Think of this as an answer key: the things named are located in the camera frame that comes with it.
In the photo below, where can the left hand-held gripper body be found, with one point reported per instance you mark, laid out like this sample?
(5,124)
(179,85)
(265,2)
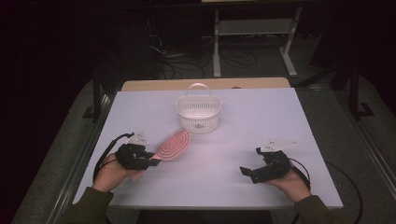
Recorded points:
(134,157)

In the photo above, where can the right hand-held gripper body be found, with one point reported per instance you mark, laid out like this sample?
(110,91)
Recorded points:
(274,166)

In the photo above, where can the pink hairbrush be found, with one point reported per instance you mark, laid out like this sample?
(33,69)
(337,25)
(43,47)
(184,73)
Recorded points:
(174,144)

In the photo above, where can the person's right hand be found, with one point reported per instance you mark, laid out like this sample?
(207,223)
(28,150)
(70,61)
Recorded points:
(291,186)

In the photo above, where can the person's left hand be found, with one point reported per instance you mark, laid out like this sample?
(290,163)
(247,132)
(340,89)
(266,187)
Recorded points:
(109,175)

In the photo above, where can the white perforated plastic basket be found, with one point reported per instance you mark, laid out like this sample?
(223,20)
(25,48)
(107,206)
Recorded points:
(199,124)

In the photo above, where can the wooden table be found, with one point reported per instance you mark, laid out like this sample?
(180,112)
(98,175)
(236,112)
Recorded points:
(162,84)

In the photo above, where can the black metal stand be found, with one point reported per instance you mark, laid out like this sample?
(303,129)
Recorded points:
(96,96)
(353,93)

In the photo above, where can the aluminium rail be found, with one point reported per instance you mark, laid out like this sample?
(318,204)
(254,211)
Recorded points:
(373,149)
(77,168)

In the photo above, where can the white metal desk frame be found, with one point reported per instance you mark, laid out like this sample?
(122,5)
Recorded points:
(253,27)

